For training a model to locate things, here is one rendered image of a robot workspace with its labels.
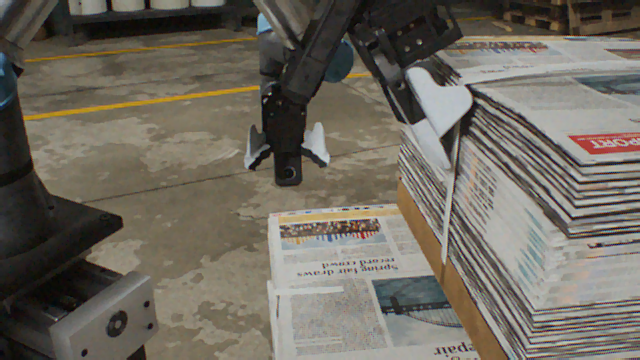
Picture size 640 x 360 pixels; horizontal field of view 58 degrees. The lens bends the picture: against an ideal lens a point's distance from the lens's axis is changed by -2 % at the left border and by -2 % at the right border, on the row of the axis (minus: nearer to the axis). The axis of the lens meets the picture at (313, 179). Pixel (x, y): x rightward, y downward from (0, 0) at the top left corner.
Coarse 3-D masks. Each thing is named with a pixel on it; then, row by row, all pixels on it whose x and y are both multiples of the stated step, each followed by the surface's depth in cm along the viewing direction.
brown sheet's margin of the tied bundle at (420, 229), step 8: (400, 176) 76; (400, 184) 75; (400, 192) 75; (408, 192) 72; (400, 200) 76; (408, 200) 72; (400, 208) 76; (408, 208) 72; (416, 208) 68; (408, 216) 72; (416, 216) 69; (408, 224) 73; (416, 224) 69; (424, 224) 66; (416, 232) 69; (424, 232) 66; (432, 232) 63; (416, 240) 69; (424, 240) 66; (432, 240) 63; (424, 248) 66; (432, 248) 63; (432, 256) 63; (432, 264) 64
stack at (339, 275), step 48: (288, 240) 71; (336, 240) 71; (384, 240) 71; (288, 288) 63; (336, 288) 62; (384, 288) 62; (432, 288) 62; (288, 336) 55; (336, 336) 55; (384, 336) 55; (432, 336) 55
